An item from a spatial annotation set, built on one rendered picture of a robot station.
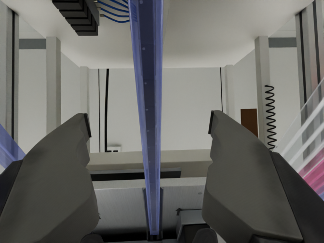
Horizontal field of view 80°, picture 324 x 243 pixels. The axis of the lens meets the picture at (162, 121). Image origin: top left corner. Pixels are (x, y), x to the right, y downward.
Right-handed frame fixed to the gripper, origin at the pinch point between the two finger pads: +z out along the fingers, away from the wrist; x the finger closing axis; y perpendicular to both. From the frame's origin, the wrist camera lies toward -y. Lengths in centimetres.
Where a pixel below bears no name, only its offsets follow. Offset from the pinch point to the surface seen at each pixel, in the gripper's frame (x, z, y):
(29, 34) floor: -111, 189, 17
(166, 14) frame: 3.5, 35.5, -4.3
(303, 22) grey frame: 38, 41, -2
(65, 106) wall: -83, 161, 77
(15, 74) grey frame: -32.0, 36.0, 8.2
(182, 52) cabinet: 12, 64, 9
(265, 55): 36, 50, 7
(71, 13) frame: -14.7, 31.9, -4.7
